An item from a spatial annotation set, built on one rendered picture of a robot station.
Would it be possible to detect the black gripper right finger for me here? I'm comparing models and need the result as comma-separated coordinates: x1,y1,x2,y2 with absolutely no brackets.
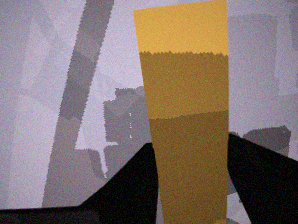
227,134,298,224

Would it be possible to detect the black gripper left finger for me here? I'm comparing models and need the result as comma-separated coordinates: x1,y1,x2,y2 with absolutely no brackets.
0,143,159,224

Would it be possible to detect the yellow bar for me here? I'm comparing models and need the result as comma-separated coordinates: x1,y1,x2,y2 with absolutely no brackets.
132,0,229,224

